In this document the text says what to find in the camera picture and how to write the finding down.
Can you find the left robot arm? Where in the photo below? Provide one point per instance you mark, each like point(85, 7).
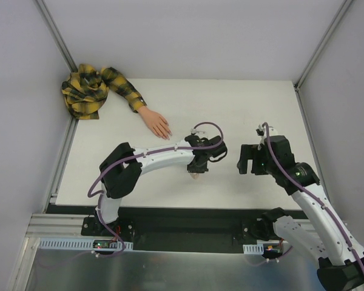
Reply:
point(121, 170)

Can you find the white cable duct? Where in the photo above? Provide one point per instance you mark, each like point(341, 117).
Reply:
point(262, 248)
point(84, 244)

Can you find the clear nail polish bottle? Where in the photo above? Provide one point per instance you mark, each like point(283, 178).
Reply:
point(195, 175)

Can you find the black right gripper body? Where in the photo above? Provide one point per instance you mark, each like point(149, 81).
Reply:
point(250, 159)

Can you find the right white cable duct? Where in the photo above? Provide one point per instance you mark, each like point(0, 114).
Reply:
point(262, 248)

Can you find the mannequin hand with painted nails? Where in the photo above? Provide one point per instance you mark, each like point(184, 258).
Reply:
point(155, 122)

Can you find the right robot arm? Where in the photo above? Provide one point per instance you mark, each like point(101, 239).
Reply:
point(339, 257)

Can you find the aluminium frame post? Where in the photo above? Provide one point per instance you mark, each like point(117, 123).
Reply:
point(56, 34)
point(322, 44)

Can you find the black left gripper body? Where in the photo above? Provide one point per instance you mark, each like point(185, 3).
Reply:
point(198, 167)

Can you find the aluminium frame post right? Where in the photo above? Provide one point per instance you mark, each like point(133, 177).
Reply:
point(322, 44)

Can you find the left white cable duct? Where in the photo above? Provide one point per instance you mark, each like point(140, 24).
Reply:
point(84, 244)

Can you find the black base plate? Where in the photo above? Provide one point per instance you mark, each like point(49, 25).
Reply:
point(182, 230)

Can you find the yellow plaid shirt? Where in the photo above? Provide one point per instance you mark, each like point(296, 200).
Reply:
point(86, 91)

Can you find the aluminium frame post left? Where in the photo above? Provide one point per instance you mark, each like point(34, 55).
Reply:
point(56, 34)

